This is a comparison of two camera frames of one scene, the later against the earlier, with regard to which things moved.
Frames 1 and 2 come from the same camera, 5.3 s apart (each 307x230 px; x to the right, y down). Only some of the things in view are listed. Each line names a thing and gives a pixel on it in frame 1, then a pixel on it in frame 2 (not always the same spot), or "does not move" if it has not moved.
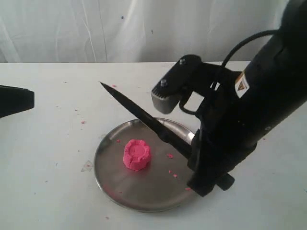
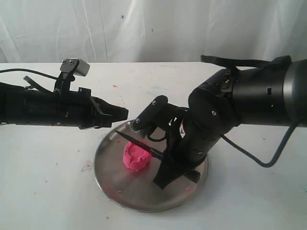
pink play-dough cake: x=136 y=155 does not move
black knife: x=186 y=150 -> x=143 y=145
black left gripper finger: x=14 y=99 -> x=106 y=113
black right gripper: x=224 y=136 -> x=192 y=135
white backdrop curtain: x=83 y=31 does not move
